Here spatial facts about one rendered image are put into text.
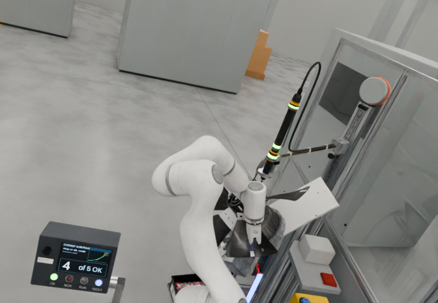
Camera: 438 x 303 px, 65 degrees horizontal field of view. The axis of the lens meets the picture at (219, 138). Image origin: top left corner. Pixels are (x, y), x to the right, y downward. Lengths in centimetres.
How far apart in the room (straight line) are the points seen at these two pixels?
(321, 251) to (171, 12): 549
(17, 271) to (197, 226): 206
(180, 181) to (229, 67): 649
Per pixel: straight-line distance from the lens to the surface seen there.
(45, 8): 841
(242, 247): 158
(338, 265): 229
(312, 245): 218
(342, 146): 204
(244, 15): 722
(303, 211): 191
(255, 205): 136
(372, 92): 207
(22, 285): 282
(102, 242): 131
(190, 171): 95
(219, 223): 181
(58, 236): 132
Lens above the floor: 218
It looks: 24 degrees down
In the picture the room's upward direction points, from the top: 19 degrees clockwise
